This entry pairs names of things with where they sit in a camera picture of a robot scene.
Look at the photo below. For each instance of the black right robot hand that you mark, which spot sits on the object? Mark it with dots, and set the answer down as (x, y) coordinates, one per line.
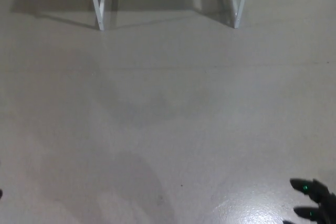
(325, 197)

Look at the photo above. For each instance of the white metal table leg frame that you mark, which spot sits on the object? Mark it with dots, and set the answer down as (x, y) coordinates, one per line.
(101, 11)
(237, 16)

